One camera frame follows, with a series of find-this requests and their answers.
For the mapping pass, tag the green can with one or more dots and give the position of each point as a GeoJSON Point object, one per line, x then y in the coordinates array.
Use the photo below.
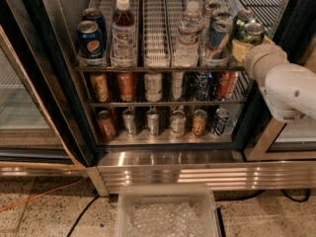
{"type": "Point", "coordinates": [253, 33]}
{"type": "Point", "coordinates": [242, 18]}

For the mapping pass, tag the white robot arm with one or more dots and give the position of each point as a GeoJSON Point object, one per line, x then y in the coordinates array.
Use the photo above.
{"type": "Point", "coordinates": [288, 89]}

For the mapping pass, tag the front blue energy can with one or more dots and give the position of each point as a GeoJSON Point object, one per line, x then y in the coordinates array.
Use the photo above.
{"type": "Point", "coordinates": [218, 37]}

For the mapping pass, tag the blue energy can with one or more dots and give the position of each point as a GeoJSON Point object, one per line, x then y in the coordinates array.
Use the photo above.
{"type": "Point", "coordinates": [218, 37]}
{"type": "Point", "coordinates": [220, 14]}

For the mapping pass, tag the red can middle shelf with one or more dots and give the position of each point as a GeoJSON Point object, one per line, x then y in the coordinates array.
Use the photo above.
{"type": "Point", "coordinates": [225, 83]}

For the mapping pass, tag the middle blue energy can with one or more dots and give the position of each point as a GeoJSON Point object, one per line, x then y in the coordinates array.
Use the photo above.
{"type": "Point", "coordinates": [220, 14]}

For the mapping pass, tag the dark blue can middle shelf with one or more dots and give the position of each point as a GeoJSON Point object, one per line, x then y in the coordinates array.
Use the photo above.
{"type": "Point", "coordinates": [201, 82]}

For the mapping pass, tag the rear silver can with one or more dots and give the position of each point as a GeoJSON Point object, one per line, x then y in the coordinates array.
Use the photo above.
{"type": "Point", "coordinates": [208, 7]}

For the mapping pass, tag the silver can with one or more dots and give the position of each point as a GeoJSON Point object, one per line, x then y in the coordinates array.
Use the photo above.
{"type": "Point", "coordinates": [153, 123]}
{"type": "Point", "coordinates": [208, 7]}
{"type": "Point", "coordinates": [129, 122]}

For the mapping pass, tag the blue can bottom shelf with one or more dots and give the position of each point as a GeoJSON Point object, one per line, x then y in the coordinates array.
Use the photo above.
{"type": "Point", "coordinates": [220, 121]}

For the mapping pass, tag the silver can middle shelf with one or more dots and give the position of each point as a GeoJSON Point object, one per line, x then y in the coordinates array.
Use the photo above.
{"type": "Point", "coordinates": [177, 84]}

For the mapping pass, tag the gold can bottom shelf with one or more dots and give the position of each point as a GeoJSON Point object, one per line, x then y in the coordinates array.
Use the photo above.
{"type": "Point", "coordinates": [199, 123]}

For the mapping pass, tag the gold can shelf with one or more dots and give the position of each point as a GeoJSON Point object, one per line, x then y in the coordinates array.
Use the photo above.
{"type": "Point", "coordinates": [100, 87]}
{"type": "Point", "coordinates": [199, 123]}

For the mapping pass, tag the white can middle shelf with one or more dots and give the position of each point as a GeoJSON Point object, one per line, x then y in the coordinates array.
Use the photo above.
{"type": "Point", "coordinates": [153, 86]}

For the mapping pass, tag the white can shelf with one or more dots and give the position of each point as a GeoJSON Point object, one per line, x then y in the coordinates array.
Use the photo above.
{"type": "Point", "coordinates": [153, 86]}
{"type": "Point", "coordinates": [177, 124]}

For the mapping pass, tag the white can bottom shelf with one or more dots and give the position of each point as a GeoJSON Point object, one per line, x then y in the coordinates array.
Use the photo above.
{"type": "Point", "coordinates": [177, 124]}

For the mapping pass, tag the stainless steel fridge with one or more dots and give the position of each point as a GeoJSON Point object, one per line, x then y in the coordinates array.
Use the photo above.
{"type": "Point", "coordinates": [255, 151]}

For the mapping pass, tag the orange can middle shelf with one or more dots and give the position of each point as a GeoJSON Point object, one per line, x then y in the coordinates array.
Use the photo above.
{"type": "Point", "coordinates": [126, 87]}

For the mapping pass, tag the orange can shelf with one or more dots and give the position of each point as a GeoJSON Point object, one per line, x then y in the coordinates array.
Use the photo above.
{"type": "Point", "coordinates": [106, 124]}
{"type": "Point", "coordinates": [126, 87]}

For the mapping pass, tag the silver can bottom centre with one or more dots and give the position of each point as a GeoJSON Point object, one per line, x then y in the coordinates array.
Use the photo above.
{"type": "Point", "coordinates": [153, 123]}

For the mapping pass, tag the silver can bottom left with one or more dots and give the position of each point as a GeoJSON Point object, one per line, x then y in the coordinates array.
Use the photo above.
{"type": "Point", "coordinates": [129, 122]}

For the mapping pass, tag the gold can middle shelf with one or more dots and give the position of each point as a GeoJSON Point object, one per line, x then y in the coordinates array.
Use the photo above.
{"type": "Point", "coordinates": [100, 87]}

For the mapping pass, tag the front Pepsi can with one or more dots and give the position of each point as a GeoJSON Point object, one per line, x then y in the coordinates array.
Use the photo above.
{"type": "Point", "coordinates": [90, 39]}

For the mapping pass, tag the pepsi can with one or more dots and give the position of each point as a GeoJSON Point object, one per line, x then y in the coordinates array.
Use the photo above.
{"type": "Point", "coordinates": [96, 15]}
{"type": "Point", "coordinates": [90, 39]}

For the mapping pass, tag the rear Pepsi can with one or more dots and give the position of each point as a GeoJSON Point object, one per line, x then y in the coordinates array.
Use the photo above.
{"type": "Point", "coordinates": [96, 15]}

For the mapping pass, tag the orange can bottom shelf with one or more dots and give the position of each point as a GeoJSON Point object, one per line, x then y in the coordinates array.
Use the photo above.
{"type": "Point", "coordinates": [106, 124]}

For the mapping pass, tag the open glass fridge door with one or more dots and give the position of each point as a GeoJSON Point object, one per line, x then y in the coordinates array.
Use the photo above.
{"type": "Point", "coordinates": [30, 144]}

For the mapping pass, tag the clear water bottle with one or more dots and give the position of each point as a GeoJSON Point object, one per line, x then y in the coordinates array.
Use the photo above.
{"type": "Point", "coordinates": [188, 36]}

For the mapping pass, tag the brown tea bottle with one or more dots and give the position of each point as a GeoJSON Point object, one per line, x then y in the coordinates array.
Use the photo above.
{"type": "Point", "coordinates": [124, 35]}

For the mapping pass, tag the clear plastic bin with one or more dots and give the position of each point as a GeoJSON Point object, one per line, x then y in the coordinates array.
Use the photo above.
{"type": "Point", "coordinates": [167, 211]}

